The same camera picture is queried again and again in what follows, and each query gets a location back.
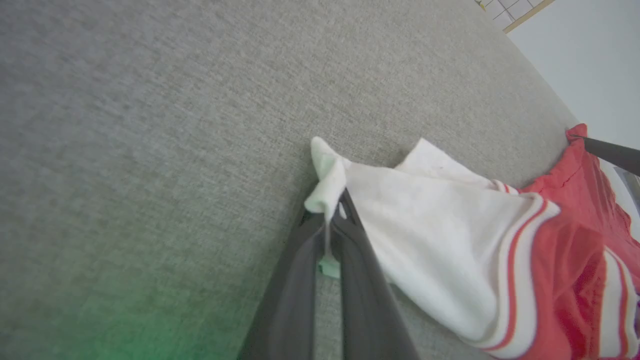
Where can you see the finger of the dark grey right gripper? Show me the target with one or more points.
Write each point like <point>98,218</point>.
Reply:
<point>615,154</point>

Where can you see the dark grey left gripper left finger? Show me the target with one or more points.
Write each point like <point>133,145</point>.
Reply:
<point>290,300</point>

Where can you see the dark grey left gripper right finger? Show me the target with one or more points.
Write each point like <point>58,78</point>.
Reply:
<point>365,305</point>

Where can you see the red and white garment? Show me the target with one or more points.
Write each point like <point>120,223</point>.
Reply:
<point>450,240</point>

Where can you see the lemon print partition screen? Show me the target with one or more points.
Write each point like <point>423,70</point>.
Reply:
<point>510,10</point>

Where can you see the grey fabric sofa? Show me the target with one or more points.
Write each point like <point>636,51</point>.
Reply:
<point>150,150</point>

